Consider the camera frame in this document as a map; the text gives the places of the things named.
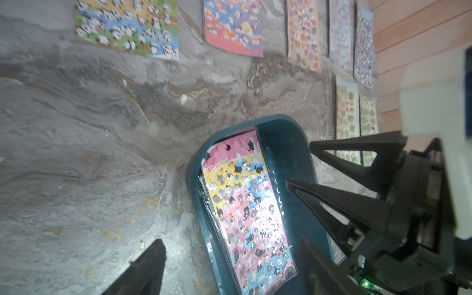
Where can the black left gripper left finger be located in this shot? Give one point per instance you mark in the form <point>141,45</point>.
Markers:
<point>143,276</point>

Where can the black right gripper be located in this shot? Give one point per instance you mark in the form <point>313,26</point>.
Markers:
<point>410,247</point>

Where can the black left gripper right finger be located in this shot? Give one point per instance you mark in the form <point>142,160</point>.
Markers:
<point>320,275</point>

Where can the green sticker sheet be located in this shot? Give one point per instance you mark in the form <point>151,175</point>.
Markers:
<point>368,126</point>
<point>347,110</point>

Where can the pink yellow cat sticker sheet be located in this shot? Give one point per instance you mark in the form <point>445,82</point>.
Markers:
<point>242,204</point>

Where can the teal storage box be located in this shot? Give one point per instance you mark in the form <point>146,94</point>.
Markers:
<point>286,154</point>

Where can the dark blue sticker sheet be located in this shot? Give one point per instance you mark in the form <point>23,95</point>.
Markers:
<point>364,47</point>

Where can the light blue sticker sheet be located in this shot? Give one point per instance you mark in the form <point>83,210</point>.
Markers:
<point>340,35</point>

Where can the pastel sticker sheet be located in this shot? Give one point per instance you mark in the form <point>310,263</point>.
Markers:
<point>303,34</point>

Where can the red blue cat sticker sheet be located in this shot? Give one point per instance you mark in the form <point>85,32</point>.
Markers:
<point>234,26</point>

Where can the colourful small sticker sheet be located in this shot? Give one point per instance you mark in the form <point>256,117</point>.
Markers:
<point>142,27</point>

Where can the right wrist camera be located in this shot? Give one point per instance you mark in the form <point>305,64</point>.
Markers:
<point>432,101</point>

